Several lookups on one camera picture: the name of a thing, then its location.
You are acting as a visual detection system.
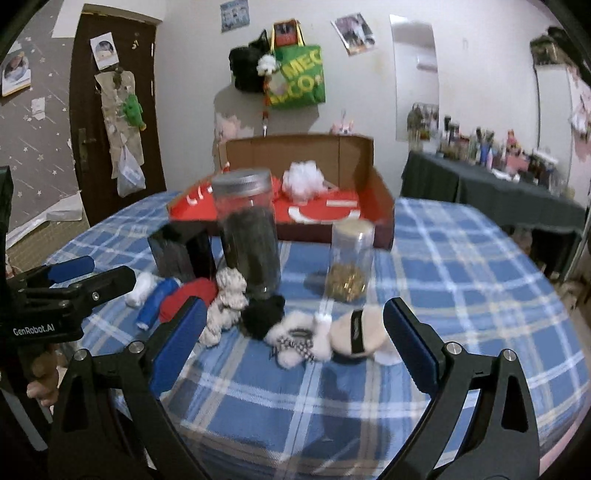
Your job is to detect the white round cotton pad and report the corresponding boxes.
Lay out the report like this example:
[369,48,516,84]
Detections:
[373,346,402,367]

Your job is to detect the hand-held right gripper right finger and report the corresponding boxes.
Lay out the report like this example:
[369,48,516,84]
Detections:
[383,298,543,480]

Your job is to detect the black fluffy scrunchie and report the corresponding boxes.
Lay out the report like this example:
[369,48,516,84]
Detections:
[241,295,287,341]

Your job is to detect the tilted wall photo poster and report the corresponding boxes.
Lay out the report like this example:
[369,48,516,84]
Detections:
[331,13,376,56]

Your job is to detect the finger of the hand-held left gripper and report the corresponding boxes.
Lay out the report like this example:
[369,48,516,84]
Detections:
[65,265,138,320]
[9,255,96,290]

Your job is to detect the arched wall mirror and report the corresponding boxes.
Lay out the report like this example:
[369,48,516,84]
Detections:
[389,14,439,142]

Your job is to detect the pale pink plush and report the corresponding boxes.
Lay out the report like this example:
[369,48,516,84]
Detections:
[215,113,243,153]

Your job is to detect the clear plastic bag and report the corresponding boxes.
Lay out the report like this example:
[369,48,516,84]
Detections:
[116,145,147,198]

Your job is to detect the white mesh bath pouf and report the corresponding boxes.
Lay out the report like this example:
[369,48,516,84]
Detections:
[281,159,329,202]

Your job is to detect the beige powder puff black strap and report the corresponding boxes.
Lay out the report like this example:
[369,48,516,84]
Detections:
[329,307,386,365]

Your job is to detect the person's left hand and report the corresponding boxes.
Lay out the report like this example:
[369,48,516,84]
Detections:
[25,351,61,408]

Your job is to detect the small blue wall poster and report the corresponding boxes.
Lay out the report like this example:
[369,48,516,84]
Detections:
[221,0,251,33]

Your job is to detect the dark brown door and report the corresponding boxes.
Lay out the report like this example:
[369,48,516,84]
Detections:
[69,4,168,227]

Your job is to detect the blue packet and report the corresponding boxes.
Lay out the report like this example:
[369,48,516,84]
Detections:
[136,278,180,330]

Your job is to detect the small clear jar gold contents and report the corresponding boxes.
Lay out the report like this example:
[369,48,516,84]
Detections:
[324,219,376,304]

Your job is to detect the green plush toy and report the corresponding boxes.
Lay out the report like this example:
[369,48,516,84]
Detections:
[121,93,148,131]

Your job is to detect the white soft cloth roll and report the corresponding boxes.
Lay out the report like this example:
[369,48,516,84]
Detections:
[124,272,158,308]

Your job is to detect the dark cloth covered table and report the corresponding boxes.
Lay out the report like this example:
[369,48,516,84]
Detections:
[401,150,587,278]

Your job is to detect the black box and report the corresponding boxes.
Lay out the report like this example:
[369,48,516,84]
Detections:
[148,222,218,284]

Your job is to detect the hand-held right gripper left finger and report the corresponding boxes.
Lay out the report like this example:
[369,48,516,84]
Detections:
[48,295,208,480]

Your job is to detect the photo print on door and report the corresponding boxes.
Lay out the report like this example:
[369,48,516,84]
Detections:
[90,32,119,71]

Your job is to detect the red knitted washcloth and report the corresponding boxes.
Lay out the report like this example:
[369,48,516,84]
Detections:
[159,278,219,324]

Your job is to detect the large glass jar metal lid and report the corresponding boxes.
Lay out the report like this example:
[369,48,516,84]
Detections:
[211,168,282,301]

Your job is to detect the row of bottles and trinkets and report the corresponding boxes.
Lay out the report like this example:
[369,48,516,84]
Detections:
[406,102,570,185]

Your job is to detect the torn brown paper sheet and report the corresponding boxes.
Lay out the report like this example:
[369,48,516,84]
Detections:
[95,69,145,177]

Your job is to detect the black hanging bag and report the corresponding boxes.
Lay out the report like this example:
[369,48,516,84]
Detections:
[228,30,271,94]

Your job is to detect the cardboard box with red lining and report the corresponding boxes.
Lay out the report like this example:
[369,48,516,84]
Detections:
[167,134,395,252]

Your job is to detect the beaded hanging strap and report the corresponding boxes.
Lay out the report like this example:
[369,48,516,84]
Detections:
[259,76,271,137]

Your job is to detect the white fluffy checkered-bow hair clip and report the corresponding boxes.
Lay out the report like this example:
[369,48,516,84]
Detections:
[264,311,333,367]

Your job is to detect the green tote bag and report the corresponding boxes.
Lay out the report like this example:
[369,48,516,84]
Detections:
[268,21,327,110]

